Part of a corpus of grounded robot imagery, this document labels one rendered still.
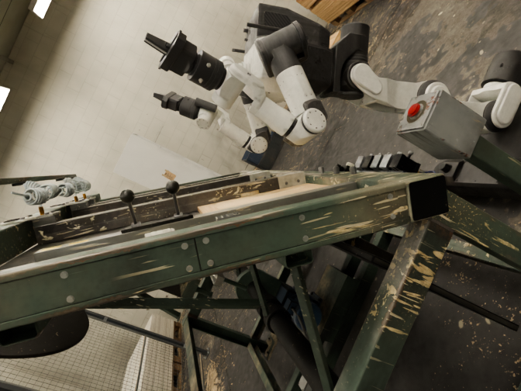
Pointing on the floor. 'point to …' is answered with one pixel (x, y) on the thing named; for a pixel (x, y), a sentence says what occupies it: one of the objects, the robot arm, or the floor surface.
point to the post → (497, 164)
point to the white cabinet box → (157, 164)
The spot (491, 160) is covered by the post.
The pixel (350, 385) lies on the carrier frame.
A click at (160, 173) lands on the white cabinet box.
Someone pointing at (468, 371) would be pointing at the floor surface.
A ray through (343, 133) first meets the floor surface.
